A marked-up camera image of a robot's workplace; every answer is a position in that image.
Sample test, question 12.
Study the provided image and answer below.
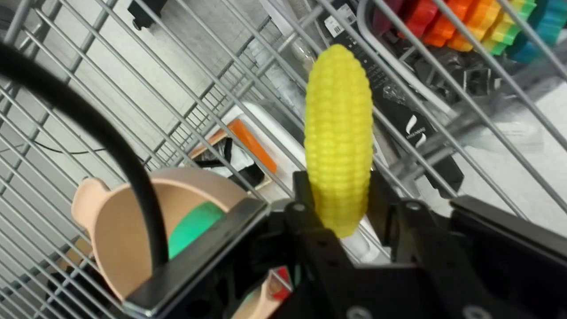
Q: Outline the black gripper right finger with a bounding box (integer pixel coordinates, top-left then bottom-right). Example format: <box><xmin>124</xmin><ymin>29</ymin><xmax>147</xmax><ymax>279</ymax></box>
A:
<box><xmin>365</xmin><ymin>169</ymin><xmax>409</xmax><ymax>228</ymax></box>

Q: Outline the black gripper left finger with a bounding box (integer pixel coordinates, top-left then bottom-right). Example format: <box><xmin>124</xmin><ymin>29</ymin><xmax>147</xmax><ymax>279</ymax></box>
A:
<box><xmin>293</xmin><ymin>169</ymin><xmax>324</xmax><ymax>228</ymax></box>

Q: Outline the yellow corn toy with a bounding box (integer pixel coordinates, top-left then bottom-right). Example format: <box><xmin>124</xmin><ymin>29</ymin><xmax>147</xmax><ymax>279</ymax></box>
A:
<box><xmin>303</xmin><ymin>42</ymin><xmax>376</xmax><ymax>239</ymax></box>

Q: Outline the orange white plush toy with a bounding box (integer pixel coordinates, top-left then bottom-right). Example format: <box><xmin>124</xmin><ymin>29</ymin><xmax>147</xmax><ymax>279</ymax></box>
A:
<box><xmin>236</xmin><ymin>263</ymin><xmax>296</xmax><ymax>319</ymax></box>

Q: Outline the green ball toy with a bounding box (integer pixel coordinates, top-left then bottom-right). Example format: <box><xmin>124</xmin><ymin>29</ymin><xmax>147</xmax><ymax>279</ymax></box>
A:
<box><xmin>165</xmin><ymin>200</ymin><xmax>229</xmax><ymax>262</ymax></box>

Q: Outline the peach plastic bowl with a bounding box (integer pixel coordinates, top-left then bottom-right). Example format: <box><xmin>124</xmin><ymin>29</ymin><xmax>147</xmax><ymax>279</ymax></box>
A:
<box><xmin>69</xmin><ymin>164</ymin><xmax>252</xmax><ymax>304</ymax></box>

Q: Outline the rainbow stacking toy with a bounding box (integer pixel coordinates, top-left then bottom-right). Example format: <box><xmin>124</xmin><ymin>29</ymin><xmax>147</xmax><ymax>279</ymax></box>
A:
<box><xmin>370</xmin><ymin>0</ymin><xmax>567</xmax><ymax>65</ymax></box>

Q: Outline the black pouch white logo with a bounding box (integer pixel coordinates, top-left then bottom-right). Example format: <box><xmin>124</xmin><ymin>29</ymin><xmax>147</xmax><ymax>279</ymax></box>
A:
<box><xmin>374</xmin><ymin>81</ymin><xmax>466</xmax><ymax>198</ymax></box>

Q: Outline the white orange flat box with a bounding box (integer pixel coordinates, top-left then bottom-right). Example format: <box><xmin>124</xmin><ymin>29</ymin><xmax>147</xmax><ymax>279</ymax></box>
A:
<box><xmin>186</xmin><ymin>100</ymin><xmax>312</xmax><ymax>192</ymax></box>

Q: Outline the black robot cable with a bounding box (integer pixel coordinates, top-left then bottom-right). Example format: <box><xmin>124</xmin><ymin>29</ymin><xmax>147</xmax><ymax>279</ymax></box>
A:
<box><xmin>0</xmin><ymin>40</ymin><xmax>172</xmax><ymax>274</ymax></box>

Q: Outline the metal wire shelf rack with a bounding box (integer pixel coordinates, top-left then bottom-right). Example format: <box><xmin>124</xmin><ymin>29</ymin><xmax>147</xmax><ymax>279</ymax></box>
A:
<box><xmin>0</xmin><ymin>0</ymin><xmax>567</xmax><ymax>319</ymax></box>

